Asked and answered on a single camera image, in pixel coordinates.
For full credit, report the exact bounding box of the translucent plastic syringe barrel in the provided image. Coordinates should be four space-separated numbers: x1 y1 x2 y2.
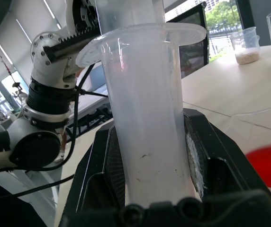
75 23 208 208

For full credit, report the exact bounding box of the white desk with black frame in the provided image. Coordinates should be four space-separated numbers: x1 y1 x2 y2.
65 63 114 144

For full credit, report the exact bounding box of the small beaker with grains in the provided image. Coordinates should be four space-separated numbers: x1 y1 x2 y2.
229 26 262 66

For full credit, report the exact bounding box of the black framed monitor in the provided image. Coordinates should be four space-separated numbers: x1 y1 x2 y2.
164 1 210 80

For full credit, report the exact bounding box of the translucent syringe plunger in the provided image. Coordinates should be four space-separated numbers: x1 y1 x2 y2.
94 0 166 33

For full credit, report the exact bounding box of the black robot body cover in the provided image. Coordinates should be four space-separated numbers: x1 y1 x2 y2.
0 176 48 227

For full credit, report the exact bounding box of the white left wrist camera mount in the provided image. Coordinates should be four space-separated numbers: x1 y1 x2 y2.
30 0 85 90

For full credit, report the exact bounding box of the clear cup with red liquid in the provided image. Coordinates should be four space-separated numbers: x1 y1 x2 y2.
232 105 271 213

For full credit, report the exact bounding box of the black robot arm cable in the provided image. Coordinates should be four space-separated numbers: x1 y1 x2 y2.
0 63 109 201

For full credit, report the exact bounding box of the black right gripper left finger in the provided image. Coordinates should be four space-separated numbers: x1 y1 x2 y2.
62 124 126 215

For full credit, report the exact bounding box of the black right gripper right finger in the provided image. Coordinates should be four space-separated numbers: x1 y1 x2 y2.
183 107 271 203

